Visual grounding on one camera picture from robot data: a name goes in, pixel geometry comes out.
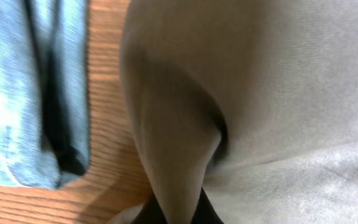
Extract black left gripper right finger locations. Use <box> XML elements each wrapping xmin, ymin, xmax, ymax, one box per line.
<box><xmin>191</xmin><ymin>189</ymin><xmax>224</xmax><ymax>224</ymax></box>

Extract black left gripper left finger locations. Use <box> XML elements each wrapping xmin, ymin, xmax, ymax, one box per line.
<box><xmin>131</xmin><ymin>194</ymin><xmax>167</xmax><ymax>224</ymax></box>

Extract grey shorts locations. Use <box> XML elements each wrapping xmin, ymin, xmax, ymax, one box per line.
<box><xmin>120</xmin><ymin>0</ymin><xmax>358</xmax><ymax>223</ymax></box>

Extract folded blue denim jeans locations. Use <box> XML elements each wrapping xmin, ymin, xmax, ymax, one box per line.
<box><xmin>0</xmin><ymin>0</ymin><xmax>90</xmax><ymax>189</ymax></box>

